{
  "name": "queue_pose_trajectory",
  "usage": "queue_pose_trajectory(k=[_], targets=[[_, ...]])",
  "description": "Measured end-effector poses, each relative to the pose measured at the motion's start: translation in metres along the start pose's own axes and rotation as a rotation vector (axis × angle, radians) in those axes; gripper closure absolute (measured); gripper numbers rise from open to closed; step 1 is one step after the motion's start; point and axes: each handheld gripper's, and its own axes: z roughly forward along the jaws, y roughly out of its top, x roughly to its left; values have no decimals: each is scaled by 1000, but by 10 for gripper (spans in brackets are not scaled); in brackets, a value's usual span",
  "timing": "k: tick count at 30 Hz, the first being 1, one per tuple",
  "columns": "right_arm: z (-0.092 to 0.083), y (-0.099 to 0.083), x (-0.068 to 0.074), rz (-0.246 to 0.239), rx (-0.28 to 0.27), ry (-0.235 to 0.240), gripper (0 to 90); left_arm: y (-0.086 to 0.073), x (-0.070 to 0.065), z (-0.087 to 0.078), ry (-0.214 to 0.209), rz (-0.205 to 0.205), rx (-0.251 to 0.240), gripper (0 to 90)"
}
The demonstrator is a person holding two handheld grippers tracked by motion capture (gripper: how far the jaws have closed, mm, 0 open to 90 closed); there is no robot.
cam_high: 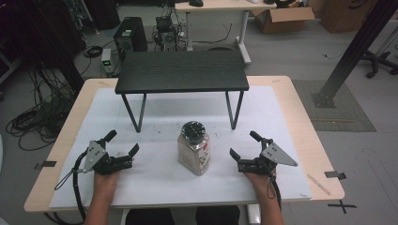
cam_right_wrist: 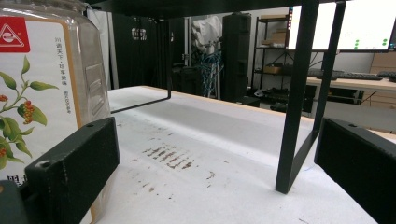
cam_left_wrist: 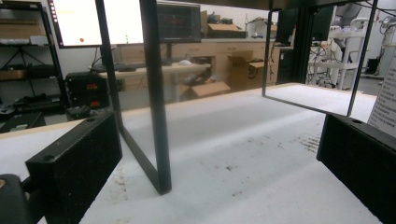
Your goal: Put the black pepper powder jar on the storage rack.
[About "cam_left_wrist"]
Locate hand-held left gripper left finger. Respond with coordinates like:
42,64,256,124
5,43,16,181
25,111,123,224

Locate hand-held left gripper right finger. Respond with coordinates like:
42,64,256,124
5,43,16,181
316,113,396,224

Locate white printed paper sheet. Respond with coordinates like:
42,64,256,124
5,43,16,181
367,50,396,138

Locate black electronic unit red display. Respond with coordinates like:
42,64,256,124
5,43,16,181
64,72,110,109

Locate white rolling cart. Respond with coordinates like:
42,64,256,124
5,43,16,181
323,17,370,91

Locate black metal shelf rack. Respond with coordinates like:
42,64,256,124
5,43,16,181
0,0,69,114

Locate wooden desk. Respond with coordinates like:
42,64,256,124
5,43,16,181
97,63,212,104

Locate tall cardboard box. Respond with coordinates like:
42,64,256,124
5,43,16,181
227,50,265,91

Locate white lit monitor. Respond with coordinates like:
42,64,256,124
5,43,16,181
47,0,145,49

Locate open cardboard box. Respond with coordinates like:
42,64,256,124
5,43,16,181
190,81,232,99

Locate wooden cabinet counter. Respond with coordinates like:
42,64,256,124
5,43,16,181
113,37,280,85

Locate dark computer monitor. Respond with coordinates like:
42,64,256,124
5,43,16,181
156,1,203,44

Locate black metal frame stand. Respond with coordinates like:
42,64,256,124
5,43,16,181
94,0,379,196

